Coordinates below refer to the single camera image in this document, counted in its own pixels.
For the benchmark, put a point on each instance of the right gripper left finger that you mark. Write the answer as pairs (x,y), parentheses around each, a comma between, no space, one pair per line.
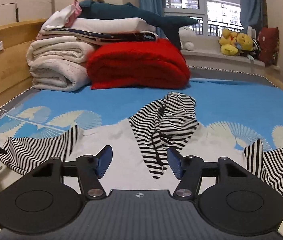
(91,168)

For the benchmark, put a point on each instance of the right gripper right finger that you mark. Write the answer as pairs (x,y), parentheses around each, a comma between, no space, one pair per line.
(188,170)

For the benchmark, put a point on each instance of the black white striped garment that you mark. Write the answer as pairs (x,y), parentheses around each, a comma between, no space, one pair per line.
(140,146)

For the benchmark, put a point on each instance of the wooden bed headboard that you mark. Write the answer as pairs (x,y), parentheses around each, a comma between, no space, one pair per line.
(14,71)

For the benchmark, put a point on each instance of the blue white fan-pattern bedsheet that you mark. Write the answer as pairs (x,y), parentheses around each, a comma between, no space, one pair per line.
(232,203)

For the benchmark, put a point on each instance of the cream folded quilt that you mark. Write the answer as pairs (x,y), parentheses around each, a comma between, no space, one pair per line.
(58,63)

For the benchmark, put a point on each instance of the red folded blanket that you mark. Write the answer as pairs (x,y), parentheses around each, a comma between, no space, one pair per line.
(156,64)

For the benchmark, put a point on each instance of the navy patterned folded blanket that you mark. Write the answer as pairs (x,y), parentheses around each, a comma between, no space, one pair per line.
(99,38)

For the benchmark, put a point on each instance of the white plush toy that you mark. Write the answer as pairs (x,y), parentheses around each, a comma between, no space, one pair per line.
(186,38)

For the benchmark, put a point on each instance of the yellow plush toys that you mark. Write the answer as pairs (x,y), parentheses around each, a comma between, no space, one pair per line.
(233,43)

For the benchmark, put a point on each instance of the pink white folded cloth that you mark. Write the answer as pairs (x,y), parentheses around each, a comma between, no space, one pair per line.
(63,18)

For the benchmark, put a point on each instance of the white folded pillow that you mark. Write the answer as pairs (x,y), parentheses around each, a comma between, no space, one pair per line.
(119,26)

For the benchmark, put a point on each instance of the dark teal shark plush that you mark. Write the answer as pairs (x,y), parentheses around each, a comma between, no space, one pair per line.
(170,25)

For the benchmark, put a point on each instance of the window with railing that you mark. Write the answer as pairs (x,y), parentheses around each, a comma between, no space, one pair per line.
(213,15)

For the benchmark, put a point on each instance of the right blue curtain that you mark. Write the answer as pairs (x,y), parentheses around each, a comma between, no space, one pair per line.
(251,14)

